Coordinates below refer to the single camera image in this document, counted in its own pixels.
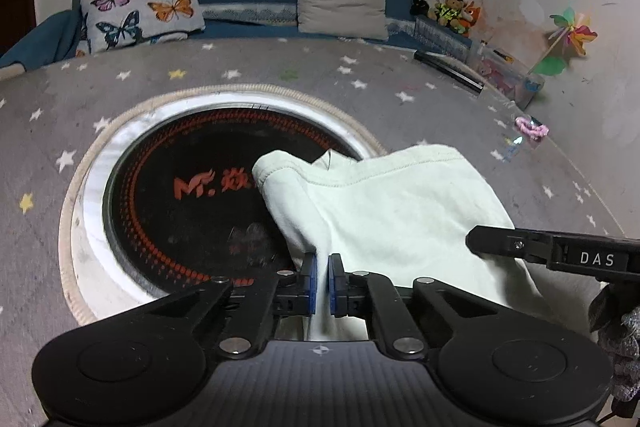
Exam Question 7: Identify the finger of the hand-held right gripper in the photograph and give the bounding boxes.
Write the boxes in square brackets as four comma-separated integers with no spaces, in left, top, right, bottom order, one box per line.
[465,226,553,264]

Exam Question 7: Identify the butterfly print pillow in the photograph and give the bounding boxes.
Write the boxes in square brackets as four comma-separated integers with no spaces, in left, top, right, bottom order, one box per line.
[80,0,206,54]

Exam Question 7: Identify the round black induction cooktop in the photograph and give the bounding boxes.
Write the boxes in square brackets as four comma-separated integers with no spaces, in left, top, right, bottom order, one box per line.
[102,107,364,301]

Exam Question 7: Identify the orange and green plush toys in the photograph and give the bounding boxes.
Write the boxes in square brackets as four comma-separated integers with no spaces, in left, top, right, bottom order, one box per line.
[435,0,467,30]

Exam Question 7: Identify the person's right hand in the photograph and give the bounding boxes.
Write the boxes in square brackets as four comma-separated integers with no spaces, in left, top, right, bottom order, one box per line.
[589,281,640,414]

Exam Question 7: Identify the colourful pinwheel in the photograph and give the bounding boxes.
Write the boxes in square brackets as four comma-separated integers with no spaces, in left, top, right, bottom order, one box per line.
[530,7,598,76]

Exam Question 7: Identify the grey star-print tablecloth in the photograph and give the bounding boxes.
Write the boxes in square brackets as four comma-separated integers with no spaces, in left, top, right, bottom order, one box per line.
[0,37,640,427]

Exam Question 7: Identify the long black box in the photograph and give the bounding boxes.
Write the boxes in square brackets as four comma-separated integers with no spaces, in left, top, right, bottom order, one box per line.
[413,49,486,96]

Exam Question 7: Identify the pale green garment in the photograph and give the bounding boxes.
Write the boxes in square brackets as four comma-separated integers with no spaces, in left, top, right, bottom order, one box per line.
[251,144,601,344]

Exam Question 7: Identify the clear plastic box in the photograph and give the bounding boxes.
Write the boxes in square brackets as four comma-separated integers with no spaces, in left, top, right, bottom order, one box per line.
[470,42,546,110]

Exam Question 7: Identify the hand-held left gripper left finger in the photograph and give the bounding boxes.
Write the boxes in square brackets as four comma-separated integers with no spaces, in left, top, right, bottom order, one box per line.
[140,252,319,355]

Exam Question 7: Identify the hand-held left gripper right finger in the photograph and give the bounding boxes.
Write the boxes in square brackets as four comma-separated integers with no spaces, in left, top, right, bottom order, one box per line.
[327,253,501,355]

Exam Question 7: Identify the orange plush toy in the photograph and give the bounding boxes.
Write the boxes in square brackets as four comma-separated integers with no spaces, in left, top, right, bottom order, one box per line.
[457,2,482,38]

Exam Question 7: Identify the pink hair tie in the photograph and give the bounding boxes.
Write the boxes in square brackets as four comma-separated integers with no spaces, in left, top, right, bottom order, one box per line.
[515,116,549,142]

